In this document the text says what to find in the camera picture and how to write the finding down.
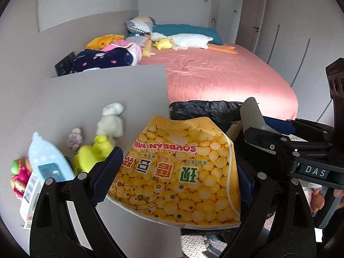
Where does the pink blanket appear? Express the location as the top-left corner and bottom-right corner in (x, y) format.
(102, 39), (143, 65)

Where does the yellow spotted plush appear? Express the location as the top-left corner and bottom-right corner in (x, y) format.
(141, 39), (154, 57)

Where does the grey plastic scrap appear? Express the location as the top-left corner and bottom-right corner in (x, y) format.
(240, 97), (269, 140)

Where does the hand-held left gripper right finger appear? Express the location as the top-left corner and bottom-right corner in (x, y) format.
(220, 163), (318, 258)

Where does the white wardrobe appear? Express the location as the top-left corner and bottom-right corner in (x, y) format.
(269, 5), (344, 129)

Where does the black trash bag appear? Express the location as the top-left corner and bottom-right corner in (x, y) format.
(170, 101), (296, 237)

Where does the teal pillow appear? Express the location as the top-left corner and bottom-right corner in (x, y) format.
(127, 24), (223, 46)

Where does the pink doll toy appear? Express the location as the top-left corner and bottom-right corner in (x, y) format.
(10, 158), (33, 200)

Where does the yellow-green plastic toy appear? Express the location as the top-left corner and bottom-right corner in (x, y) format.
(73, 136), (115, 174)

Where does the small purple toy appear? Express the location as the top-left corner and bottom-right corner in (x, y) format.
(66, 127), (84, 152)

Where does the yellow soybean milk packet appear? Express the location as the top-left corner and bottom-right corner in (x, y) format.
(106, 115), (241, 227)

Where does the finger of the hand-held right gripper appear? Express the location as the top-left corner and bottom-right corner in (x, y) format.
(243, 125), (295, 156)
(262, 116), (334, 140)

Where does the small grey cushion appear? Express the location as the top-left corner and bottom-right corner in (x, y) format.
(125, 36), (147, 46)

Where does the black wall panel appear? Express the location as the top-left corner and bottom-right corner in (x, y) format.
(54, 52), (76, 77)

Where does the navy printed blanket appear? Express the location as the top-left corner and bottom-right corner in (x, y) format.
(70, 47), (135, 74)

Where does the white closet door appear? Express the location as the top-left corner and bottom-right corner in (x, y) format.
(210, 0), (246, 43)

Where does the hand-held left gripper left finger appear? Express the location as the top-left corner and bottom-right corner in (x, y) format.
(29, 146), (127, 258)

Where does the light blue package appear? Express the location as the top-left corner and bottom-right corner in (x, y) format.
(28, 132), (76, 183)

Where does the white labelled box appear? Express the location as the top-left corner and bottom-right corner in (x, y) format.
(19, 172), (41, 230)

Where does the white crumpled tissue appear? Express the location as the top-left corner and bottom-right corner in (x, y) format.
(301, 181), (321, 194)

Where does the orange plush toy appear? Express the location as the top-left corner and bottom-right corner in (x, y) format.
(86, 34), (125, 50)

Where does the white goose plush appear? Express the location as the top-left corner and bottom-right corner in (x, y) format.
(150, 32), (238, 55)

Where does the checkered pillow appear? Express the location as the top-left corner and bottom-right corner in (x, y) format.
(126, 16), (156, 34)

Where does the person's right hand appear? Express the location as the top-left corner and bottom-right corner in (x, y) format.
(309, 187), (344, 211)

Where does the white plush toy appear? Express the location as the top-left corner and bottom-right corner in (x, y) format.
(96, 103), (125, 140)

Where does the brown cardboard piece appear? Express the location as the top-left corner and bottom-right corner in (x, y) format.
(226, 121), (244, 140)

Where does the bed with pink sheet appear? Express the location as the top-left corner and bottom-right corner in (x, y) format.
(140, 42), (299, 121)

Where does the yellow duck plush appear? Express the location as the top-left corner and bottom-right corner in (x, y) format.
(153, 38), (174, 51)

